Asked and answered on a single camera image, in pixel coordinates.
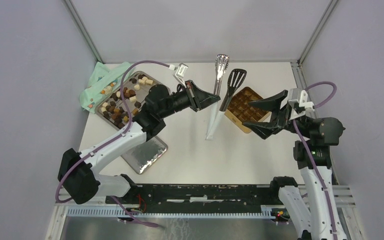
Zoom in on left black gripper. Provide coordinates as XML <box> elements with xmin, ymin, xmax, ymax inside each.
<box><xmin>159</xmin><ymin>80</ymin><xmax>220</xmax><ymax>119</ymax></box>

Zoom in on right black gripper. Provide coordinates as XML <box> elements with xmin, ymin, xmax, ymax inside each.
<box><xmin>242</xmin><ymin>88</ymin><xmax>313</xmax><ymax>139</ymax></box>

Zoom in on steel serving tongs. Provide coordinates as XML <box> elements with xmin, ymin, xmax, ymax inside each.
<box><xmin>205</xmin><ymin>54</ymin><xmax>247</xmax><ymax>141</ymax></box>

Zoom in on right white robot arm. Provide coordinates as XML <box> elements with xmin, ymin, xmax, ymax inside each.
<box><xmin>243</xmin><ymin>88</ymin><xmax>347</xmax><ymax>240</ymax></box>

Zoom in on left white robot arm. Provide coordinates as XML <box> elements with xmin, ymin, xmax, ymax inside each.
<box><xmin>57</xmin><ymin>80</ymin><xmax>220</xmax><ymax>205</ymax></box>

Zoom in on gold chocolate box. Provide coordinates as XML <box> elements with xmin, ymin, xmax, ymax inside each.
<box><xmin>224</xmin><ymin>86</ymin><xmax>271</xmax><ymax>134</ymax></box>

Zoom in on steel chocolate tray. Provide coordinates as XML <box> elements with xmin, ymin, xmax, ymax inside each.
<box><xmin>96</xmin><ymin>71</ymin><xmax>160</xmax><ymax>130</ymax></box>

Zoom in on silver box lid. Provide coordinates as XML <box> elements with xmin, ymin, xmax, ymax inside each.
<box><xmin>121</xmin><ymin>136</ymin><xmax>168</xmax><ymax>175</ymax></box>

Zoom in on green patterned cloth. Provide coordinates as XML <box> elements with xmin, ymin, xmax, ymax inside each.
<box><xmin>79</xmin><ymin>62</ymin><xmax>132</xmax><ymax>114</ymax></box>

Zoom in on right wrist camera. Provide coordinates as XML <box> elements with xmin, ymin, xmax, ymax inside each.
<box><xmin>287</xmin><ymin>88</ymin><xmax>314</xmax><ymax>114</ymax></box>

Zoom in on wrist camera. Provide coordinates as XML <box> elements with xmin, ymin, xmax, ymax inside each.
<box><xmin>173</xmin><ymin>63</ymin><xmax>188</xmax><ymax>86</ymax></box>
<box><xmin>287</xmin><ymin>88</ymin><xmax>314</xmax><ymax>114</ymax></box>

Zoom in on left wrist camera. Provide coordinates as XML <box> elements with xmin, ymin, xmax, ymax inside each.
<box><xmin>173</xmin><ymin>63</ymin><xmax>188</xmax><ymax>86</ymax></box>

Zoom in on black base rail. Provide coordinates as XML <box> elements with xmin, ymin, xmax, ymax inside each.
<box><xmin>117</xmin><ymin>183</ymin><xmax>282</xmax><ymax>214</ymax></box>

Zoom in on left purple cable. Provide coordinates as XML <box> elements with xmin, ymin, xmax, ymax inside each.
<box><xmin>55</xmin><ymin>60</ymin><xmax>176</xmax><ymax>229</ymax></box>

